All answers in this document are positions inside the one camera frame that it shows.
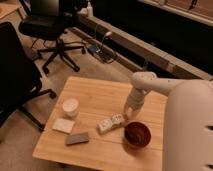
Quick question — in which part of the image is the grey sponge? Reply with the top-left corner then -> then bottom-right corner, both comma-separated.
65,132 -> 89,145

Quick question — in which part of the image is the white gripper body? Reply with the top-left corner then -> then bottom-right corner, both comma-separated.
126,88 -> 147,110

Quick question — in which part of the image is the black office chair back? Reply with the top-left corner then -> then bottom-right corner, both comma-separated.
18,0 -> 88,74

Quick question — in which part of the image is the power strip with cables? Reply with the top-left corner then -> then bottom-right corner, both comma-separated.
87,31 -> 117,64

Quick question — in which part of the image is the red bowl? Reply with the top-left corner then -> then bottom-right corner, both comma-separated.
124,122 -> 151,148

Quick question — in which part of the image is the black office chair left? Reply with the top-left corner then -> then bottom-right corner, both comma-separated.
0,22 -> 56,131

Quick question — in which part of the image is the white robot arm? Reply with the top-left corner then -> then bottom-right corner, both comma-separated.
124,72 -> 213,171

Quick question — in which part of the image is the white cup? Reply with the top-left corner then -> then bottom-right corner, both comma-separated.
62,98 -> 79,117

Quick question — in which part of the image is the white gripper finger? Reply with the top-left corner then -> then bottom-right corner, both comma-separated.
134,109 -> 142,119
123,104 -> 130,118

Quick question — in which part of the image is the black office chair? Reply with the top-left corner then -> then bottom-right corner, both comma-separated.
18,0 -> 88,74
0,22 -> 56,131

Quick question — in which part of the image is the white spray bottle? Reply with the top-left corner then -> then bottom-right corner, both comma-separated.
87,0 -> 93,17

